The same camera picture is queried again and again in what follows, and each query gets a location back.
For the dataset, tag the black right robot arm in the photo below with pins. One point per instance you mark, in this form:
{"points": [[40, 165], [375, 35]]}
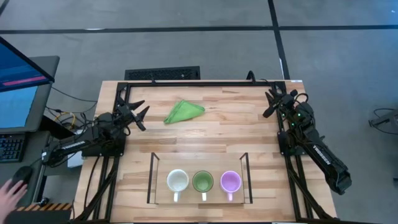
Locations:
{"points": [[323, 155]]}

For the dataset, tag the pink mug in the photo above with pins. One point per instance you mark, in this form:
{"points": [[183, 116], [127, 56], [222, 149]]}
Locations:
{"points": [[230, 182]]}

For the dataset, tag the yellow black hazard strip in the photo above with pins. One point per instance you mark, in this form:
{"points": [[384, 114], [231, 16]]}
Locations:
{"points": [[43, 206]]}

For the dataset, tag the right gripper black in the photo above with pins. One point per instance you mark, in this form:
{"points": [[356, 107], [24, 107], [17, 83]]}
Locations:
{"points": [[286, 101]]}

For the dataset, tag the tilted monitor blue screen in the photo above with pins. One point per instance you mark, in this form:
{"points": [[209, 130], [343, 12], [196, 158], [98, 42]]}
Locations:
{"points": [[18, 68]]}

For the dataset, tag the green white striped mug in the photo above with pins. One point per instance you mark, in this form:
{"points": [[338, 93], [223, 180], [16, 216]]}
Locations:
{"points": [[202, 181]]}

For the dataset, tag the black computer mouse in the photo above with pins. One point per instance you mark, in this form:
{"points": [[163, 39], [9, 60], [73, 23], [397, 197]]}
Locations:
{"points": [[21, 175]]}

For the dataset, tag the small white box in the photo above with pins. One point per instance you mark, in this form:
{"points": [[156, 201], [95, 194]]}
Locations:
{"points": [[74, 160]]}

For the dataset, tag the grey framed monitor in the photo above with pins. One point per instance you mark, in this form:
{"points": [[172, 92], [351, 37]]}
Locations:
{"points": [[43, 93]]}

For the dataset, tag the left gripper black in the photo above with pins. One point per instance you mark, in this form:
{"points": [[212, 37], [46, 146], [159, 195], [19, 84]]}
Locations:
{"points": [[129, 113]]}

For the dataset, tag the black keyboard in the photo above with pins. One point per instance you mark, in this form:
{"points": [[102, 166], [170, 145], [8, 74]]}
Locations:
{"points": [[11, 147]]}

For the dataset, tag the person's hand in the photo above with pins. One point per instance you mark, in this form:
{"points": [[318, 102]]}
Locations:
{"points": [[11, 199]]}

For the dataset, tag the black metal table frame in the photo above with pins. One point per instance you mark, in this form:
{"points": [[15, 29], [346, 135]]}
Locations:
{"points": [[202, 84]]}

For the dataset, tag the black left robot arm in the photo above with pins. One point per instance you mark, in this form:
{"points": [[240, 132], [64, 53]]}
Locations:
{"points": [[77, 144]]}

